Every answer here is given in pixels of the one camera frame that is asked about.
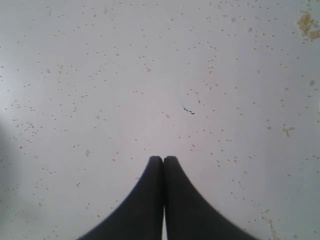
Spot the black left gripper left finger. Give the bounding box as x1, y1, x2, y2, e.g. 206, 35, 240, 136
80, 156, 164, 240

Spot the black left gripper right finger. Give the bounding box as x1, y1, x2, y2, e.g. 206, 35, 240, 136
163, 156, 255, 240

